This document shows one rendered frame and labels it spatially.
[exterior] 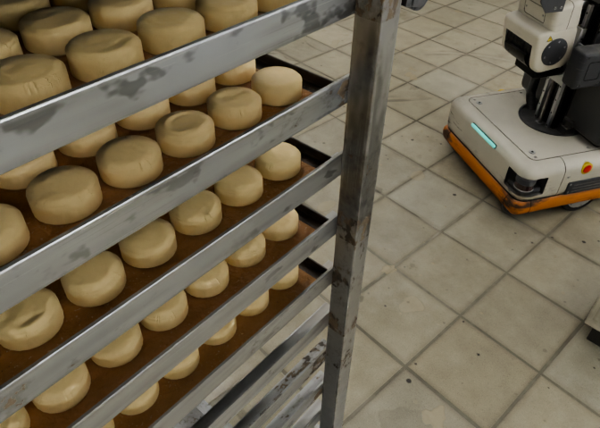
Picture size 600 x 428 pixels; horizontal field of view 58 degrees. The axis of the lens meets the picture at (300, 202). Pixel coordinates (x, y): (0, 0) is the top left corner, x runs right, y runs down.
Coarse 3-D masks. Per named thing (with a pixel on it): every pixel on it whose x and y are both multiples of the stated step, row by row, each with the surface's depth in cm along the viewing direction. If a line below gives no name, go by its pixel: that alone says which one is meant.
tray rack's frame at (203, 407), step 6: (204, 402) 143; (198, 408) 142; (204, 408) 142; (210, 408) 142; (192, 414) 141; (198, 414) 141; (204, 414) 141; (180, 420) 139; (186, 420) 139; (192, 420) 140; (174, 426) 138; (180, 426) 138; (186, 426) 138; (228, 426) 138
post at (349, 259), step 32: (384, 0) 45; (384, 32) 47; (352, 64) 51; (384, 64) 50; (352, 96) 53; (384, 96) 53; (352, 128) 55; (352, 160) 57; (352, 192) 59; (352, 224) 62; (352, 256) 65; (352, 288) 69; (352, 320) 75; (352, 352) 81
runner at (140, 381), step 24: (336, 216) 63; (312, 240) 61; (288, 264) 59; (264, 288) 58; (216, 312) 52; (240, 312) 56; (192, 336) 51; (168, 360) 50; (144, 384) 48; (96, 408) 45; (120, 408) 47
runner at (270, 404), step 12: (312, 348) 84; (324, 348) 81; (300, 360) 82; (312, 360) 79; (324, 360) 82; (288, 372) 81; (300, 372) 81; (312, 372) 81; (276, 384) 79; (288, 384) 79; (300, 384) 79; (264, 396) 78; (276, 396) 78; (288, 396) 77; (252, 408) 76; (264, 408) 76; (276, 408) 76; (240, 420) 75; (252, 420) 75; (264, 420) 74
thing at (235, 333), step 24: (288, 288) 70; (264, 312) 67; (216, 336) 62; (240, 336) 64; (192, 360) 59; (216, 360) 61; (168, 384) 59; (192, 384) 59; (144, 408) 56; (168, 408) 57
